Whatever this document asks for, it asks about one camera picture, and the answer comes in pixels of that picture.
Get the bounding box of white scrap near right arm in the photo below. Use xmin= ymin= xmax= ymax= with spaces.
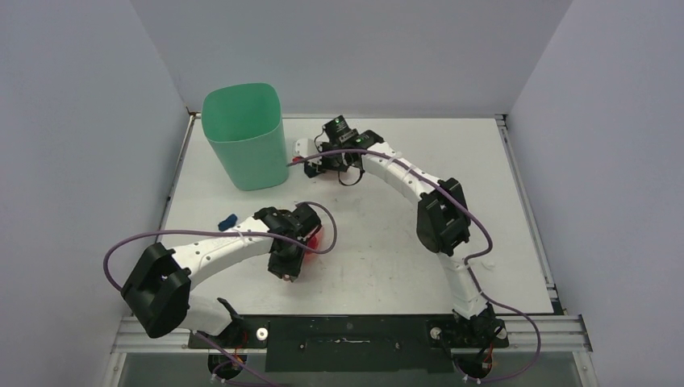
xmin=471 ymin=258 xmax=496 ymax=271

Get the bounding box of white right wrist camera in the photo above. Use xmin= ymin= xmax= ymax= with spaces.
xmin=292 ymin=138 xmax=319 ymax=162

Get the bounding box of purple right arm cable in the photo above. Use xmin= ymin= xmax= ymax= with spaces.
xmin=287 ymin=148 xmax=542 ymax=383

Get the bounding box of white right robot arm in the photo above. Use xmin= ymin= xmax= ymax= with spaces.
xmin=293 ymin=116 xmax=490 ymax=346

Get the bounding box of red paper scrap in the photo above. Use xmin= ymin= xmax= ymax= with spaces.
xmin=305 ymin=234 xmax=319 ymax=255

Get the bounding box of aluminium frame rail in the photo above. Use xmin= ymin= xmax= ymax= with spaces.
xmin=111 ymin=315 xmax=591 ymax=354

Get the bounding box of small dark blue paper scrap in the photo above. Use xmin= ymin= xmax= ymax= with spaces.
xmin=217 ymin=214 xmax=238 ymax=232

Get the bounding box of black paper scrap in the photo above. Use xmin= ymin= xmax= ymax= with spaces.
xmin=303 ymin=162 xmax=325 ymax=178

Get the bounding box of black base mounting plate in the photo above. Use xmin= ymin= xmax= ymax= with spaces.
xmin=212 ymin=314 xmax=509 ymax=373

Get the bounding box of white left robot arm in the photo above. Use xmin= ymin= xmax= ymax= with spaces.
xmin=120 ymin=203 xmax=322 ymax=347

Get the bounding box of green plastic waste bin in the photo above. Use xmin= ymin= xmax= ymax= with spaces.
xmin=201 ymin=83 xmax=289 ymax=191

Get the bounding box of pink plastic dustpan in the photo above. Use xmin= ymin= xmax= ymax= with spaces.
xmin=304 ymin=227 xmax=324 ymax=259

